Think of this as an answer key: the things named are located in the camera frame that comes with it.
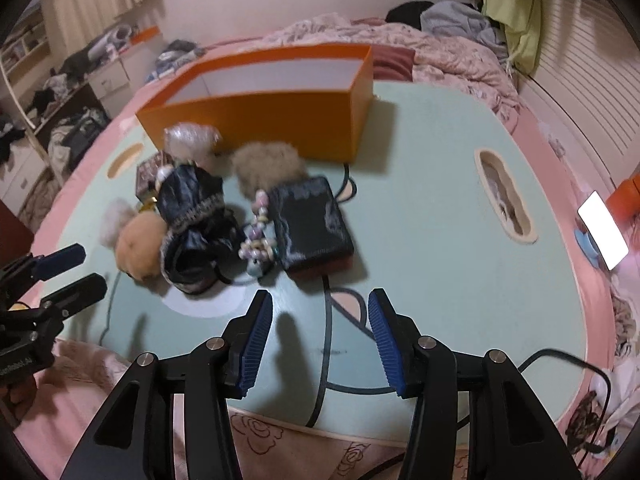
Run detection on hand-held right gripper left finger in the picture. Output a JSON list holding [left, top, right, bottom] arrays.
[[59, 289, 275, 480]]

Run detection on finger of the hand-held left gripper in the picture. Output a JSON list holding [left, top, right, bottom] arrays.
[[0, 243, 86, 292], [24, 273, 109, 347]]

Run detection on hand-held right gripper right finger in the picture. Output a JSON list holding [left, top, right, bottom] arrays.
[[368, 288, 584, 480]]

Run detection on pale grey fluffy pompom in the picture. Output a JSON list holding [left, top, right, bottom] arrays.
[[102, 199, 136, 250]]

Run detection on round tan plush toy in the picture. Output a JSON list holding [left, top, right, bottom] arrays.
[[116, 212, 168, 285]]

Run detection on pastel bead string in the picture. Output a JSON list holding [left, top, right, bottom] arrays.
[[239, 189, 281, 277]]

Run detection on small brown printed box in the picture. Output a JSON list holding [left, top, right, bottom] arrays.
[[135, 151, 176, 203]]

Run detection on black printed box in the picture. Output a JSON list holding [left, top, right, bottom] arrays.
[[267, 175, 356, 275]]

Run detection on clear crinkly plastic ball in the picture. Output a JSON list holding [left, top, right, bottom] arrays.
[[164, 121, 222, 168]]

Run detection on beige fluffy pompom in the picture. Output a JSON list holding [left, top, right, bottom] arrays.
[[231, 141, 307, 200]]

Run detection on orange cardboard box white inside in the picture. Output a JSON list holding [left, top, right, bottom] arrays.
[[135, 44, 375, 163]]

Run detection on pink rose print cloth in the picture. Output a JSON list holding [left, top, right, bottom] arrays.
[[12, 337, 416, 480]]

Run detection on mint green lap table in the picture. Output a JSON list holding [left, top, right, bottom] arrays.
[[37, 80, 603, 443]]

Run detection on white drawer cabinet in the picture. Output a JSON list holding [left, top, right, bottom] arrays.
[[90, 50, 131, 101]]

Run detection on dark clothes heap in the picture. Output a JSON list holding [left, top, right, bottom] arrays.
[[57, 40, 121, 78]]

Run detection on white open shelf unit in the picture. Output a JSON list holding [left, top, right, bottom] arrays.
[[0, 0, 116, 221]]

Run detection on blue phone stand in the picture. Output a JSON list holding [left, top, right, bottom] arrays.
[[574, 229, 601, 263]]

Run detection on grey patterned clothes pile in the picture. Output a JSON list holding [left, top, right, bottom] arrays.
[[145, 39, 206, 83]]

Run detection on long orange box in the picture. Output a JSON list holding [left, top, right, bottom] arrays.
[[131, 25, 162, 47]]

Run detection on lit smartphone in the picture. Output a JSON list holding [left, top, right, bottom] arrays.
[[577, 191, 630, 270]]

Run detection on red-brown pillow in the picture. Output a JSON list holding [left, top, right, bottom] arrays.
[[372, 44, 417, 81]]

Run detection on small orange box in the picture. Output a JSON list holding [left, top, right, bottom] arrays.
[[616, 172, 640, 221]]

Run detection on pink floral quilt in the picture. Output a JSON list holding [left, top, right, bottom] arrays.
[[260, 14, 523, 126]]

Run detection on white slatted panel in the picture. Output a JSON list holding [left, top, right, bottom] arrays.
[[520, 0, 640, 196]]

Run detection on black garment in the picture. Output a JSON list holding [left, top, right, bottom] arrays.
[[386, 1, 436, 26]]

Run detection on grey garment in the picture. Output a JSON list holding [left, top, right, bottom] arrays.
[[420, 0, 508, 46]]

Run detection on light green garment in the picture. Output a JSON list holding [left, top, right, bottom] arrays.
[[477, 0, 543, 76]]

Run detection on thin black cable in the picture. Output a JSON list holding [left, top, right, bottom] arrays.
[[336, 160, 358, 206]]

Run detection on thick black cable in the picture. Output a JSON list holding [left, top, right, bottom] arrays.
[[517, 349, 612, 453]]

